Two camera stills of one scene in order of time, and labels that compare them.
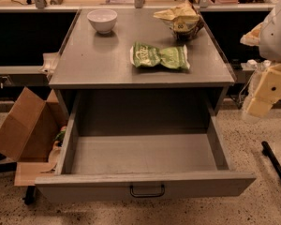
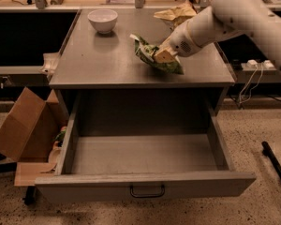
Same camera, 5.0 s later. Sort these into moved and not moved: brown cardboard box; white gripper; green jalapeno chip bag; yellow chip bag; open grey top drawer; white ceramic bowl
Moved: green jalapeno chip bag; white gripper
Not moved: white ceramic bowl; brown cardboard box; yellow chip bag; open grey top drawer
